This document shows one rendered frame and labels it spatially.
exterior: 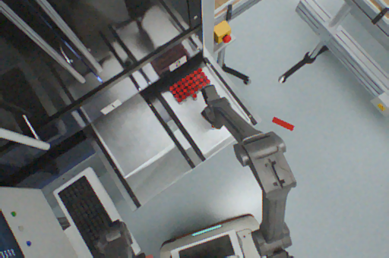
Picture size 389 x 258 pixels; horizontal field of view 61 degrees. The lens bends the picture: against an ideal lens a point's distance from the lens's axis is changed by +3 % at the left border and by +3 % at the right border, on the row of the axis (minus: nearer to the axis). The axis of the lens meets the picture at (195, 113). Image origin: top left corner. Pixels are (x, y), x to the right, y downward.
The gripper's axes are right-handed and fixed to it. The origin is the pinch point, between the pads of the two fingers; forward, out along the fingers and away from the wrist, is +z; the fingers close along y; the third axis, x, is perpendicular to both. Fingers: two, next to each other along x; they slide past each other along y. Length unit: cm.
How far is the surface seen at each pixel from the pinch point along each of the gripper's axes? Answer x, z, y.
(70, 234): 78, 18, 16
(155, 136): 21.5, 10.9, 15.9
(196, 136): 9.5, 10.1, 1.5
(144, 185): 40.5, 10.0, 4.5
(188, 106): 1.3, 11.2, 13.9
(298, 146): -41, 96, -51
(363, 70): -85, 44, -42
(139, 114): 18.8, 11.9, 28.6
